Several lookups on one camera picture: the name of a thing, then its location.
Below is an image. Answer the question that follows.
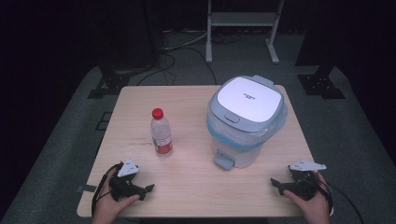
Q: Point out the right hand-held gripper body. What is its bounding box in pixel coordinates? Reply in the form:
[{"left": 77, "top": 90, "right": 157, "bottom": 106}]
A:
[{"left": 288, "top": 158, "right": 328, "bottom": 201}]

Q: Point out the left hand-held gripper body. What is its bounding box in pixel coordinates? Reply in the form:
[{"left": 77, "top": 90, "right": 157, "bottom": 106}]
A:
[{"left": 108, "top": 158, "right": 141, "bottom": 202}]

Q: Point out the clear plastic bottle red cap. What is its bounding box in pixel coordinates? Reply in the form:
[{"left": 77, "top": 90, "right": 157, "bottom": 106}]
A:
[{"left": 149, "top": 107, "right": 174, "bottom": 156}]

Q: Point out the grey white pedal trash can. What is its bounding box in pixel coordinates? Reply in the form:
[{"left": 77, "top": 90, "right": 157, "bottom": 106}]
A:
[{"left": 205, "top": 74, "right": 289, "bottom": 172}]

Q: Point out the person's right hand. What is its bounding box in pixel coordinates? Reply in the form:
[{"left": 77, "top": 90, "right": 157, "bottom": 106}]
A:
[{"left": 283, "top": 172, "right": 333, "bottom": 224}]

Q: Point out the person's left hand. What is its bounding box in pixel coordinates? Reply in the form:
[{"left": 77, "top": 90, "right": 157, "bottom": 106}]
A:
[{"left": 91, "top": 169, "right": 141, "bottom": 224}]

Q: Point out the grey tape strip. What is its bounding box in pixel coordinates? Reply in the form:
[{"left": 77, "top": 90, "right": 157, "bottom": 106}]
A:
[{"left": 76, "top": 184, "right": 98, "bottom": 194}]

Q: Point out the floor socket box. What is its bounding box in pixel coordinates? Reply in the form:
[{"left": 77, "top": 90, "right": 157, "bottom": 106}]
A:
[{"left": 94, "top": 111, "right": 114, "bottom": 132}]

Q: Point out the blue trash bag liner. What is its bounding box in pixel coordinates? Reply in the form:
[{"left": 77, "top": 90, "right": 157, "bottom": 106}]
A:
[{"left": 205, "top": 104, "right": 289, "bottom": 151}]

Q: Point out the white metal stand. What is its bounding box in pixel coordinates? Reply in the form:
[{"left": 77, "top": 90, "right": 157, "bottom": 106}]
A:
[{"left": 205, "top": 0, "right": 286, "bottom": 65}]

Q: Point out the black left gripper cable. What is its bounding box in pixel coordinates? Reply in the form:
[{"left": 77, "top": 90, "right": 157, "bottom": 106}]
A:
[{"left": 91, "top": 161, "right": 123, "bottom": 217}]

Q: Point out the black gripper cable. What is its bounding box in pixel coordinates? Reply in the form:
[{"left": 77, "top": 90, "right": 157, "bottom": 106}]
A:
[
  {"left": 317, "top": 174, "right": 366, "bottom": 224},
  {"left": 91, "top": 161, "right": 123, "bottom": 217}
]

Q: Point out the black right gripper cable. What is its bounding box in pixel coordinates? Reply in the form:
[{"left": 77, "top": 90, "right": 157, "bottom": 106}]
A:
[{"left": 317, "top": 174, "right": 366, "bottom": 224}]

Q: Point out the black stand with base plate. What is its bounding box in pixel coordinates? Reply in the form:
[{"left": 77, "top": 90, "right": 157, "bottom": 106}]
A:
[
  {"left": 86, "top": 0, "right": 163, "bottom": 100},
  {"left": 294, "top": 0, "right": 347, "bottom": 100}
]

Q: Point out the black floor cable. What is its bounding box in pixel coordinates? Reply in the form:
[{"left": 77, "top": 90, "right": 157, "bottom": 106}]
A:
[{"left": 135, "top": 46, "right": 219, "bottom": 87}]

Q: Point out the grey floor cable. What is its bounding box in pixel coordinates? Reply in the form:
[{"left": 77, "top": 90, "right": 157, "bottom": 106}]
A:
[{"left": 162, "top": 29, "right": 209, "bottom": 52}]

